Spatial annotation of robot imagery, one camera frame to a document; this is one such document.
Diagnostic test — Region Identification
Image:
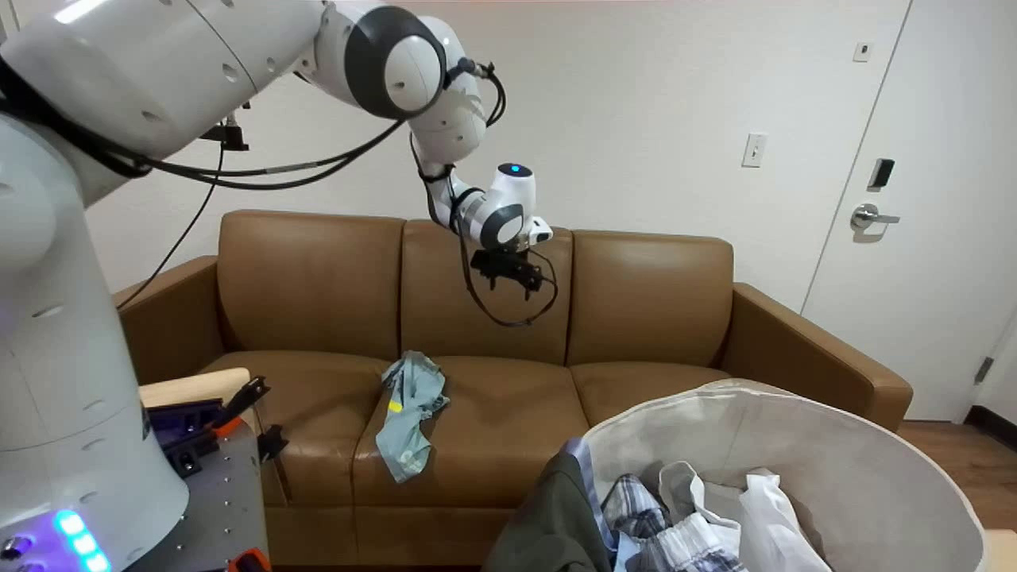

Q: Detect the dark green garment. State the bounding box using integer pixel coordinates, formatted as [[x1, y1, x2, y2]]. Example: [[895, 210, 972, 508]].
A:
[[484, 455, 609, 572]]

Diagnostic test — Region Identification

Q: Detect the blue plaid shirt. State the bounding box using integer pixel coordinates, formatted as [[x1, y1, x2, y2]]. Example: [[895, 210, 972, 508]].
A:
[[563, 437, 746, 572]]

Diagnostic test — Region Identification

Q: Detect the brown leather couch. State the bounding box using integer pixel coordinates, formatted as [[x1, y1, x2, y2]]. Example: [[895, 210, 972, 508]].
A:
[[120, 210, 913, 572]]

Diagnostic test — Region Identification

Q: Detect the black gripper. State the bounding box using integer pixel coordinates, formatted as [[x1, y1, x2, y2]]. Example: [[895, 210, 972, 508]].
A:
[[471, 248, 548, 292]]

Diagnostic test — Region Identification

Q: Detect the silver door handle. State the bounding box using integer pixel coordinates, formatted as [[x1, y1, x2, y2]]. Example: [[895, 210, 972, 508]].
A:
[[849, 202, 900, 234]]

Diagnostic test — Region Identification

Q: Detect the light blue t-shirt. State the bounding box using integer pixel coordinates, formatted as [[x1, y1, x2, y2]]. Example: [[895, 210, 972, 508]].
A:
[[376, 353, 449, 484]]

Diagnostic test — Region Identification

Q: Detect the black door card reader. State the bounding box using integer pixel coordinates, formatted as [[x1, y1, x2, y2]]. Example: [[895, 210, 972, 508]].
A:
[[869, 159, 895, 190]]

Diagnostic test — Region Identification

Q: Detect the beige block on table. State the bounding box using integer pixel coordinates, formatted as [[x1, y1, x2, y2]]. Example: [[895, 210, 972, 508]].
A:
[[140, 369, 250, 407]]

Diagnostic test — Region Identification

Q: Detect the white light switch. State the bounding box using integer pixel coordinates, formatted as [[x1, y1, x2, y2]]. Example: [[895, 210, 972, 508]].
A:
[[741, 135, 767, 167]]

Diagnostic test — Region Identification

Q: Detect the white door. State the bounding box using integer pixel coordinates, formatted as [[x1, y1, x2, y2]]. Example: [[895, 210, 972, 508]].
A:
[[804, 0, 1017, 418]]

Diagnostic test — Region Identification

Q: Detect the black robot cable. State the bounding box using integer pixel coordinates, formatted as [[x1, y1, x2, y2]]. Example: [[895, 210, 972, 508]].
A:
[[0, 57, 563, 332]]

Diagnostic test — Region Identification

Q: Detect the grey perforated robot table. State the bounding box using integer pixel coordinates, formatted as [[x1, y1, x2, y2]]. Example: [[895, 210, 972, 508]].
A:
[[126, 429, 274, 572]]

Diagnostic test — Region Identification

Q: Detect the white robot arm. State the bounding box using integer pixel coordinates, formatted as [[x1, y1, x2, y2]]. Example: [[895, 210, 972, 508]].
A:
[[0, 0, 550, 572]]

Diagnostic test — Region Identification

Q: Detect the white fabric laundry bag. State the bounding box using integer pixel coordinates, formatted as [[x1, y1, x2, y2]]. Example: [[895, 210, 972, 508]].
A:
[[583, 379, 990, 572]]

